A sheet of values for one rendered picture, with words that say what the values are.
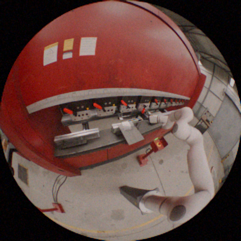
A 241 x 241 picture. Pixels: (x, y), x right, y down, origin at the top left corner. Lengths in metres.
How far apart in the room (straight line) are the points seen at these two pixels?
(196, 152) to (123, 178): 1.38
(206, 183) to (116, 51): 0.75
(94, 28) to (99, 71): 0.27
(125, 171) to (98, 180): 0.56
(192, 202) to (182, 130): 0.32
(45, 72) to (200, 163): 0.81
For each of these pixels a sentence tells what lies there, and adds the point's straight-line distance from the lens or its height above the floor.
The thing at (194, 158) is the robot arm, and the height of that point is 1.37.
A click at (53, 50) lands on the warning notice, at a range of 0.50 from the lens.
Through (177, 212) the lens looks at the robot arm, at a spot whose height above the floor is 1.37.
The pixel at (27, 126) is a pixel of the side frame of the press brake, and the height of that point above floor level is 1.30.
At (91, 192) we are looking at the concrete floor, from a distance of 1.60.
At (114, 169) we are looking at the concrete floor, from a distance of 1.56.
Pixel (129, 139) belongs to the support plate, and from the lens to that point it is 0.66.
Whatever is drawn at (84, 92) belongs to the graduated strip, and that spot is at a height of 1.39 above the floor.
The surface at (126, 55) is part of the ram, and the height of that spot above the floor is 1.63.
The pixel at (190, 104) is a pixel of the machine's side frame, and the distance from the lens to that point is 2.55.
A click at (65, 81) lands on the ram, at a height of 1.48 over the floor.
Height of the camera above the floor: 1.54
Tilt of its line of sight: 42 degrees down
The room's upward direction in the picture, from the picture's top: 11 degrees clockwise
